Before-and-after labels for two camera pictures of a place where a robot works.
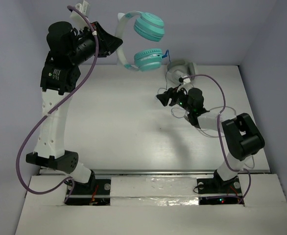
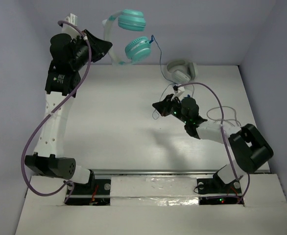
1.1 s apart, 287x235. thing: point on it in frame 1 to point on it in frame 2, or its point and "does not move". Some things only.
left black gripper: x=100 y=42 to x=92 y=45
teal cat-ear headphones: x=149 y=26 to x=138 y=50
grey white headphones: x=179 y=70 does not move
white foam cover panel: x=150 y=191 does not move
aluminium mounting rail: x=187 y=172 does not move
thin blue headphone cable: x=163 y=57 to x=150 y=41
